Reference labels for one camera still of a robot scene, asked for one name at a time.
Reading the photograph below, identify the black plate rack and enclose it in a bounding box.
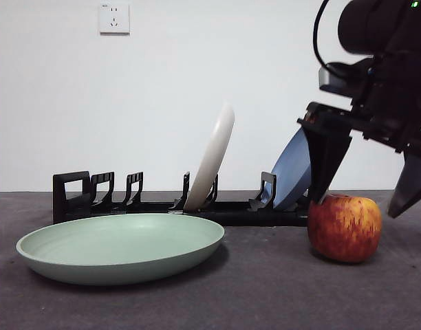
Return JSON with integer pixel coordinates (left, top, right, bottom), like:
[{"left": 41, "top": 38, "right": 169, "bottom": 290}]
[{"left": 52, "top": 170, "right": 310, "bottom": 228}]

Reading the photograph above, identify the blue plate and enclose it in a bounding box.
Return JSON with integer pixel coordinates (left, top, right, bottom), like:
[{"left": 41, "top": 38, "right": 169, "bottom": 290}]
[{"left": 263, "top": 129, "right": 313, "bottom": 210}]

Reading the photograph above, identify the beige plate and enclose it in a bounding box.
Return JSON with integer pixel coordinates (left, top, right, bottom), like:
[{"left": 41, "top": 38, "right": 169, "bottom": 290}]
[{"left": 182, "top": 102, "right": 236, "bottom": 211}]

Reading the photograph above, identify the black cable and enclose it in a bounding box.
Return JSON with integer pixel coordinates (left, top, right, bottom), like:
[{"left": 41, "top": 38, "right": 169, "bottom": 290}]
[{"left": 312, "top": 0, "right": 352, "bottom": 78}]

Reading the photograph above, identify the red yellow apple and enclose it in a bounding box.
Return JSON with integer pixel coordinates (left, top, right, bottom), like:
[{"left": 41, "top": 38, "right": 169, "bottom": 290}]
[{"left": 306, "top": 193, "right": 383, "bottom": 265}]

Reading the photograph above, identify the green plate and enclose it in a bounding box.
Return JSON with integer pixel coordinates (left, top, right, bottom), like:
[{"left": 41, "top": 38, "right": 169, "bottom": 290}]
[{"left": 16, "top": 212, "right": 226, "bottom": 286}]

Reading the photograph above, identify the pale grey camera box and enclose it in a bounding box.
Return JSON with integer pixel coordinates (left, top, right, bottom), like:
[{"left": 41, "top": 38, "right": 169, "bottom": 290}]
[{"left": 319, "top": 58, "right": 375, "bottom": 94}]

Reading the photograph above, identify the white wall socket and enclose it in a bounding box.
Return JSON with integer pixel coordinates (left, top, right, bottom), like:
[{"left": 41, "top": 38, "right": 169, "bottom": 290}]
[{"left": 99, "top": 2, "right": 131, "bottom": 35}]

